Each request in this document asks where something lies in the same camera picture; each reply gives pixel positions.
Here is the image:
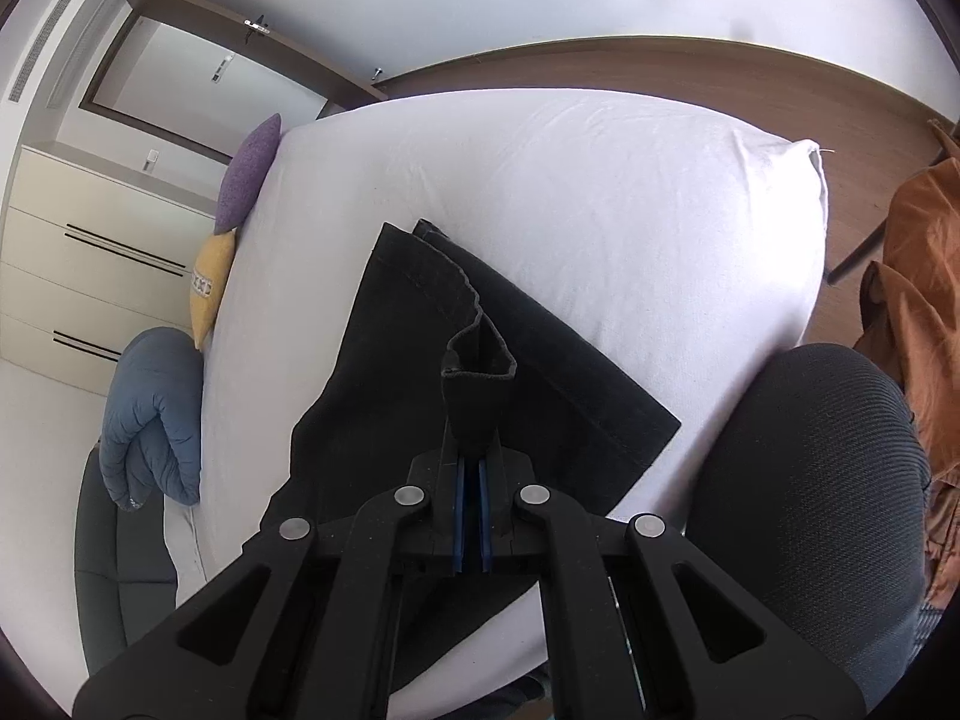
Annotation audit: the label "person's leg in dark trousers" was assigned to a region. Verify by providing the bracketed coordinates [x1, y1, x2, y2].
[686, 343, 935, 720]

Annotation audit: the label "dark brown door frame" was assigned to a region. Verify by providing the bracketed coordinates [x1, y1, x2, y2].
[81, 11, 331, 163]

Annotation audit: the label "orange cloth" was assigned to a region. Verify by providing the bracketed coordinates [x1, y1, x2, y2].
[855, 116, 960, 601]

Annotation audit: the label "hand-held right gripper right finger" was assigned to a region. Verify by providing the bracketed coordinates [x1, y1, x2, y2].
[472, 446, 871, 720]

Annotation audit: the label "black pants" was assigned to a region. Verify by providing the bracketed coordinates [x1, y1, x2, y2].
[262, 219, 682, 691]

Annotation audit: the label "white bed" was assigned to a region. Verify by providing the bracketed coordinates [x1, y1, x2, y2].
[169, 90, 830, 720]

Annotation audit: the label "cream wardrobe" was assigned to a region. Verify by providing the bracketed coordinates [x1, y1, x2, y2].
[0, 146, 226, 398]

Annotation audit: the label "yellow pillow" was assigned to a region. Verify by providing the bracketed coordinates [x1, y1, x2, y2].
[189, 229, 237, 351]

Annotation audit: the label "grey padded headboard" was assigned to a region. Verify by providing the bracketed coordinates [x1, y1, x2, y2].
[75, 442, 181, 676]

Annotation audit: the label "brown edged door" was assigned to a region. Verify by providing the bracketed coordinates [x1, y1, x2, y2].
[112, 0, 389, 110]

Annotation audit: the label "white air vent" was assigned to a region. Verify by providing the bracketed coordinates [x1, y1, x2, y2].
[6, 0, 95, 104]

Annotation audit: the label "purple pillow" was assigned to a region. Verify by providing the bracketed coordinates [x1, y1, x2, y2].
[214, 112, 283, 235]

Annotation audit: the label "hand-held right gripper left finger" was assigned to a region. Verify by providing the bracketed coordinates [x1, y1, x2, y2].
[71, 450, 467, 720]

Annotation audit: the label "blue rolled duvet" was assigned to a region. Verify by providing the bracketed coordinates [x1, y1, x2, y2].
[99, 327, 205, 515]

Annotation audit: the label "white pillow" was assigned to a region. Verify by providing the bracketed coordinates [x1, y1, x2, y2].
[166, 499, 209, 601]

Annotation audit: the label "dark furniture leg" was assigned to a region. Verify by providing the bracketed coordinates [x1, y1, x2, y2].
[825, 217, 893, 286]

